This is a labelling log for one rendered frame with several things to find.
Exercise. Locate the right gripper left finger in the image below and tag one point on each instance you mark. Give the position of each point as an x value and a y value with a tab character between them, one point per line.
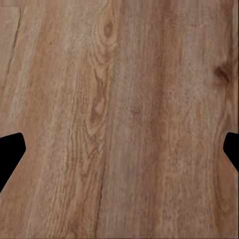
12	149

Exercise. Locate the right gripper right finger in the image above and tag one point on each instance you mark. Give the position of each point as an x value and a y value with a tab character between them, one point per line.
231	148

